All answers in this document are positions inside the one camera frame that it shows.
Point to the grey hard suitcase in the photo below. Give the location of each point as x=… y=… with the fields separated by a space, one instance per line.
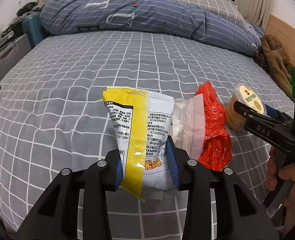
x=13 y=53

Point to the yellow instant cup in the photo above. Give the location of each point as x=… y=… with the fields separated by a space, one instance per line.
x=245 y=100

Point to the grey checked pillow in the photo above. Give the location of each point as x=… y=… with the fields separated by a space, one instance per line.
x=223 y=8

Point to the teal suitcase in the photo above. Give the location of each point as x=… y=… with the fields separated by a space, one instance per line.
x=33 y=28

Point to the clear zip bag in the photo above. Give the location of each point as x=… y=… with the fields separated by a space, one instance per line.
x=188 y=125

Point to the wooden bed frame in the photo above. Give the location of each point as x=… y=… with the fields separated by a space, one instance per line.
x=284 y=32

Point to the yellow white snack bag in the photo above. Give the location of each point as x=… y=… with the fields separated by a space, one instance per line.
x=141 y=120

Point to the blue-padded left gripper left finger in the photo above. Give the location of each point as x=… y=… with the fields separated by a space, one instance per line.
x=54 y=215

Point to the person right hand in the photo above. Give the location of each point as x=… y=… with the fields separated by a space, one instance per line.
x=281 y=184

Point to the blue striped duvet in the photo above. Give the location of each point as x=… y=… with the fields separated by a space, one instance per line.
x=60 y=17

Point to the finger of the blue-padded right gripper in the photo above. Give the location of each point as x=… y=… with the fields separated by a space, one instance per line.
x=277 y=115
x=247 y=112

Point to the brown fleece garment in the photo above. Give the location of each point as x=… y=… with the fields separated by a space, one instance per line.
x=273 y=58

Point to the beige curtain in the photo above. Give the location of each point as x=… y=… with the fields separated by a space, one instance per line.
x=257 y=12

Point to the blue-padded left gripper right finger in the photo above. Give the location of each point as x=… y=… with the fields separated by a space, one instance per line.
x=238 y=214

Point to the grey checked mattress sheet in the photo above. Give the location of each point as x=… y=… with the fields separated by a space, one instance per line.
x=51 y=111

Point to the red plastic bag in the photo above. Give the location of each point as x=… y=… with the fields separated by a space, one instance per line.
x=217 y=146

